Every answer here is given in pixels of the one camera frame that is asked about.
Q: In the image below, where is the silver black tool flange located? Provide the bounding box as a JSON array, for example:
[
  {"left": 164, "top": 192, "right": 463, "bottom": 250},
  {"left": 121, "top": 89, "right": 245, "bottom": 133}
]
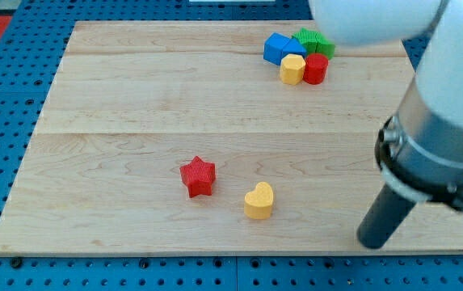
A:
[{"left": 375, "top": 82, "right": 463, "bottom": 212}]

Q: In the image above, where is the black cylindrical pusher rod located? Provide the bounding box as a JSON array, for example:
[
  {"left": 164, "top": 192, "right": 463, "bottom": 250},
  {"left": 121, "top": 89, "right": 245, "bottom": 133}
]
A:
[{"left": 356, "top": 184, "right": 416, "bottom": 249}]

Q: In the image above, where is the yellow heart block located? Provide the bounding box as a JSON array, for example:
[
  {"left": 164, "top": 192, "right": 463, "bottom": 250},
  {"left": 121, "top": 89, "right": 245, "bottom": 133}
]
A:
[{"left": 244, "top": 182, "right": 274, "bottom": 220}]

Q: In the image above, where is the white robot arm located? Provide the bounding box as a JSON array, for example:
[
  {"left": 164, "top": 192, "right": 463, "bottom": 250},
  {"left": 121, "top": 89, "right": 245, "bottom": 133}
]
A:
[{"left": 309, "top": 0, "right": 463, "bottom": 249}]

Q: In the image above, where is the red cylinder block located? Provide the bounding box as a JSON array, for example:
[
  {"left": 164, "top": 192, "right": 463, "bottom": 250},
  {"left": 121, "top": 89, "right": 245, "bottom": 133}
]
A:
[{"left": 303, "top": 53, "right": 329, "bottom": 85}]

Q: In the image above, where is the green cube block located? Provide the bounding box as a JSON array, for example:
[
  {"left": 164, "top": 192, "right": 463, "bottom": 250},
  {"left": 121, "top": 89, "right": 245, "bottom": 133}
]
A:
[{"left": 316, "top": 32, "right": 335, "bottom": 60}]

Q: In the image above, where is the yellow hexagon block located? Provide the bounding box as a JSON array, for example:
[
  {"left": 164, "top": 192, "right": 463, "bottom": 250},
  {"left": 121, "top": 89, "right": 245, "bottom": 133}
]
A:
[{"left": 280, "top": 54, "right": 306, "bottom": 85}]

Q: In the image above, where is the green star block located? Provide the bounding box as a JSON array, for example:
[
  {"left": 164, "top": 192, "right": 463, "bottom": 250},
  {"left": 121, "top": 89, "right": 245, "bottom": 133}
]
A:
[{"left": 292, "top": 27, "right": 320, "bottom": 54}]

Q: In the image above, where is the blue triangle block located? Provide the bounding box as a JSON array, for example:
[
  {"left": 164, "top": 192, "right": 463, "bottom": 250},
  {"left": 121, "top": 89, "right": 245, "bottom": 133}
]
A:
[{"left": 281, "top": 39, "right": 307, "bottom": 58}]

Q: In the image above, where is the red star block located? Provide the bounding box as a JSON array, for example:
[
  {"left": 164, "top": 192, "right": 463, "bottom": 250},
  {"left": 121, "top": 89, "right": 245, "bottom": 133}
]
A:
[{"left": 179, "top": 156, "right": 216, "bottom": 198}]

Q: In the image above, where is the blue cube block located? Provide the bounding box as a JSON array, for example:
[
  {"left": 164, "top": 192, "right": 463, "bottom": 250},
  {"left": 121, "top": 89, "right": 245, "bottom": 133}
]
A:
[{"left": 263, "top": 32, "right": 290, "bottom": 65}]

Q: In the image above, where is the wooden board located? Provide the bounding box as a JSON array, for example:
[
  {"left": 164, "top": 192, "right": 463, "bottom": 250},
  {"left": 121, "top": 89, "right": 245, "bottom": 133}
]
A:
[{"left": 0, "top": 19, "right": 463, "bottom": 259}]

